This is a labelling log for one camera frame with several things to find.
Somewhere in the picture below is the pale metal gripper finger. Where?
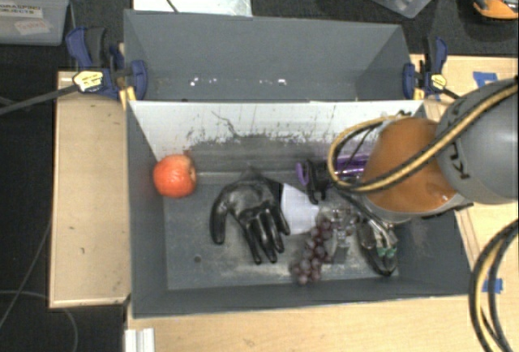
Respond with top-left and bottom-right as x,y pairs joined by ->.
332,237 -> 352,264
330,208 -> 359,238

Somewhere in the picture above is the purple grape bunch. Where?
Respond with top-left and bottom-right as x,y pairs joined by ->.
288,214 -> 335,287

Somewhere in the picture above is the purple and black spray bottle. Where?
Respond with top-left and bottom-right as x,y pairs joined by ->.
294,142 -> 371,204

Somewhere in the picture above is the black glove with white cuff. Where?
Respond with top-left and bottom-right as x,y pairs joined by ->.
208,170 -> 322,266

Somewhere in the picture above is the orange-red apple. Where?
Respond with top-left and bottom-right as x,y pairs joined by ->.
152,153 -> 198,200

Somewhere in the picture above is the grey metal bin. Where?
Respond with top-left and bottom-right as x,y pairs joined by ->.
122,8 -> 474,320

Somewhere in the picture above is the pale wood board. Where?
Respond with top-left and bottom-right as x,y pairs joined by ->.
48,70 -> 133,309

